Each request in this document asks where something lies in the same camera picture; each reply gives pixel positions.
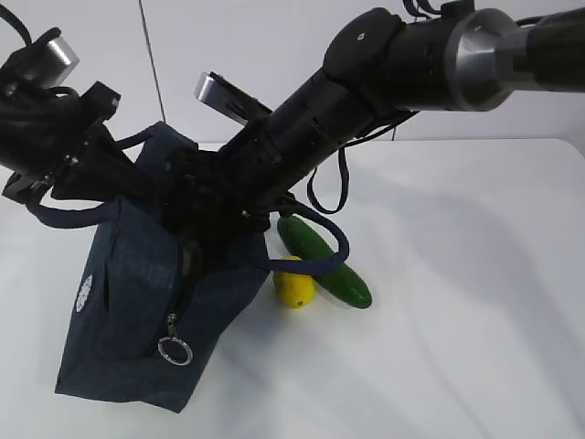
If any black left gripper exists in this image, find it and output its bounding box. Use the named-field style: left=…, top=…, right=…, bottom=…
left=1, top=81, right=154, bottom=204

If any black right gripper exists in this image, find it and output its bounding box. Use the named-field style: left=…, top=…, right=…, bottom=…
left=162, top=148, right=295, bottom=238

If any green cucumber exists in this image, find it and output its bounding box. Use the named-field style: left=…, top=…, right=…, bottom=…
left=277, top=216, right=373, bottom=309

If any dark blue fabric lunch bag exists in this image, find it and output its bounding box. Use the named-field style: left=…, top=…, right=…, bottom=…
left=28, top=123, right=349, bottom=412

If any yellow lemon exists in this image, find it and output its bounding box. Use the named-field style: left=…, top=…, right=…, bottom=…
left=272, top=272, right=316, bottom=309

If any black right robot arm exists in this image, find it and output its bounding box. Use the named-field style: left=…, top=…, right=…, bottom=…
left=163, top=1, right=584, bottom=234

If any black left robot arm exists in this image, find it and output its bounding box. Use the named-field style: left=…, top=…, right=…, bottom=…
left=1, top=7, right=154, bottom=205

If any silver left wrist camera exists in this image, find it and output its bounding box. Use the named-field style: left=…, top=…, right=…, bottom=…
left=5, top=27, right=80, bottom=89

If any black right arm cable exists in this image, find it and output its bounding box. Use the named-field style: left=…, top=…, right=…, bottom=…
left=306, top=123, right=403, bottom=216

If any silver zipper pull ring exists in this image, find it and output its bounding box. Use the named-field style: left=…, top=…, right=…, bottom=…
left=157, top=313, right=192, bottom=367

